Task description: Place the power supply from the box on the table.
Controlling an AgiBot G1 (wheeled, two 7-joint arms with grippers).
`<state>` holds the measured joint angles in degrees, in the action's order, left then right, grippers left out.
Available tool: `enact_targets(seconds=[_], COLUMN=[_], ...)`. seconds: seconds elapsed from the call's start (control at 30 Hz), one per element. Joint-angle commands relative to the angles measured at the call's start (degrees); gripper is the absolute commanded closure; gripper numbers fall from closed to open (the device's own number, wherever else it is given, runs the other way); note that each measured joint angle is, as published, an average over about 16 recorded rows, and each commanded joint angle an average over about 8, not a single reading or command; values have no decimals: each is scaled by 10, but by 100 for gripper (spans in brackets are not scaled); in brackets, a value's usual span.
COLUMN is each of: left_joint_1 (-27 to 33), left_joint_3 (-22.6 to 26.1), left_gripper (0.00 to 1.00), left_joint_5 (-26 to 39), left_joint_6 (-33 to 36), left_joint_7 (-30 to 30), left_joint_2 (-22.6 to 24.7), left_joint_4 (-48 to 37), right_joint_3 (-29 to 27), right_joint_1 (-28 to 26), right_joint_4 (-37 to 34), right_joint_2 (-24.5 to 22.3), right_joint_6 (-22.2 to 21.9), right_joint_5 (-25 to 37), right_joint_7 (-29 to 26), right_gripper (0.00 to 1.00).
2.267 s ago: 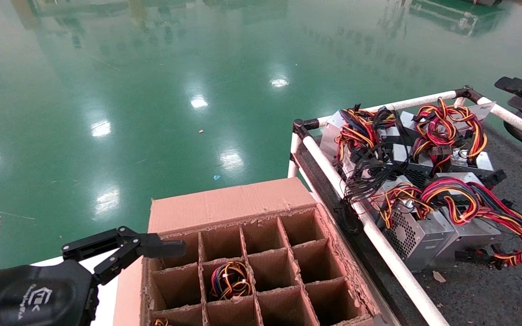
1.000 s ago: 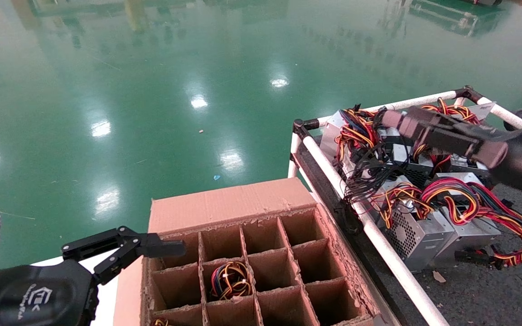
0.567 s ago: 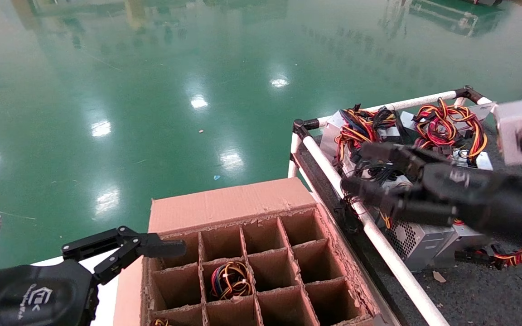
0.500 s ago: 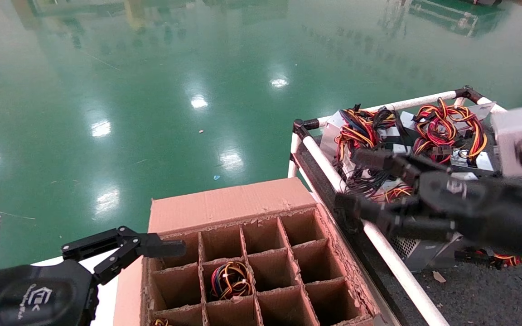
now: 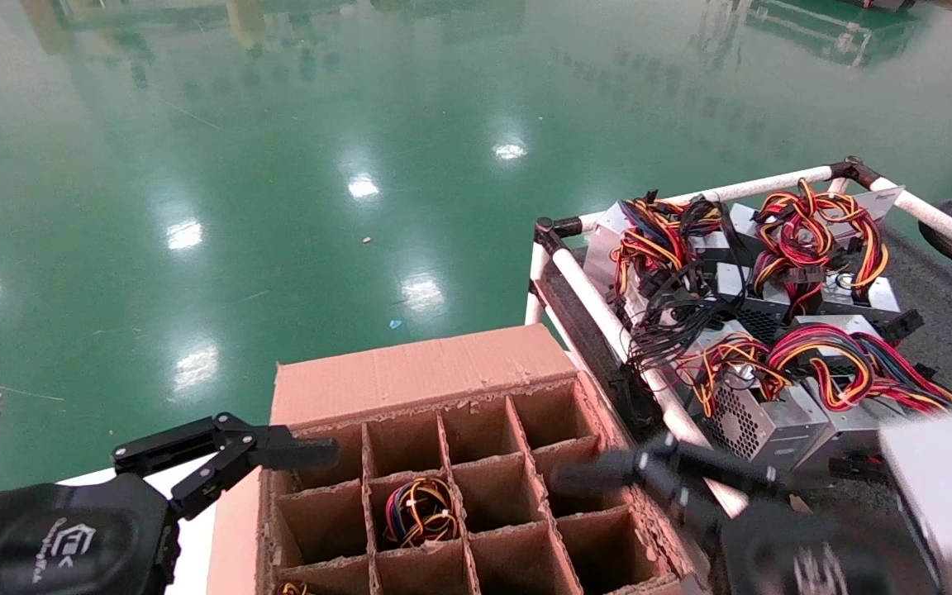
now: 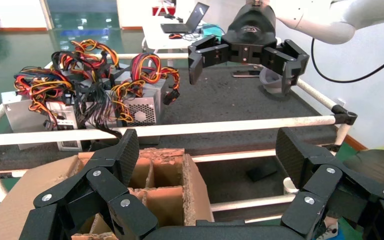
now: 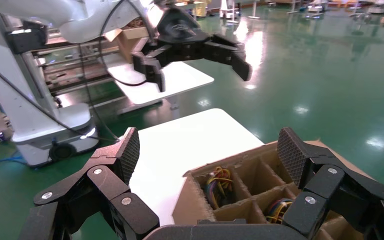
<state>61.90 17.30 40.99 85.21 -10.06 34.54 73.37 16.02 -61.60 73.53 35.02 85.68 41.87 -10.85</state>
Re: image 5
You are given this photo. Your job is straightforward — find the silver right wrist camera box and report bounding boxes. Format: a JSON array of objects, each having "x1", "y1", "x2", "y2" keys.
[{"x1": 879, "y1": 413, "x2": 952, "y2": 595}]

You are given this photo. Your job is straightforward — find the silver power supply, black cables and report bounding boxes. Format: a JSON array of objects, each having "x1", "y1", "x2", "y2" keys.
[{"x1": 621, "y1": 269, "x2": 754, "y2": 377}]

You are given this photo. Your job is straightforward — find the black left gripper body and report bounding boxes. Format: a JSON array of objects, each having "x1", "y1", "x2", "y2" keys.
[{"x1": 0, "y1": 474, "x2": 182, "y2": 595}]

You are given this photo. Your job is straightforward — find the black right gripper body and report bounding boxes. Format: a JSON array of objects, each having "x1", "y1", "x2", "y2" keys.
[{"x1": 718, "y1": 509, "x2": 941, "y2": 595}]

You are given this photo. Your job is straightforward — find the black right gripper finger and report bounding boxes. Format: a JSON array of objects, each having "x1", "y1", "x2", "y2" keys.
[
  {"x1": 553, "y1": 432, "x2": 783, "y2": 497},
  {"x1": 557, "y1": 464, "x2": 729, "y2": 544}
]

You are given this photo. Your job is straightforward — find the silver power supply, mesh side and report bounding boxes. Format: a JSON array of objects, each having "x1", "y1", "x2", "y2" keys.
[{"x1": 678, "y1": 333, "x2": 832, "y2": 478}]

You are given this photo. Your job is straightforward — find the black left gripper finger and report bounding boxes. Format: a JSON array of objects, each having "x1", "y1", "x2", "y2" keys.
[
  {"x1": 170, "y1": 450, "x2": 340, "y2": 523},
  {"x1": 112, "y1": 413, "x2": 340, "y2": 478}
]

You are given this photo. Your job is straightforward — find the cardboard box with dividers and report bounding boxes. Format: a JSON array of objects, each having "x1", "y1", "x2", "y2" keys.
[{"x1": 207, "y1": 324, "x2": 721, "y2": 595}]

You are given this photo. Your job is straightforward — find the green frame machine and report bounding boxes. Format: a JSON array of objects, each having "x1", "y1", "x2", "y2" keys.
[{"x1": 742, "y1": 0, "x2": 927, "y2": 69}]

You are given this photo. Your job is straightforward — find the white pipe cart frame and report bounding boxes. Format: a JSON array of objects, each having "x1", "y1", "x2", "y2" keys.
[{"x1": 524, "y1": 155, "x2": 952, "y2": 517}]

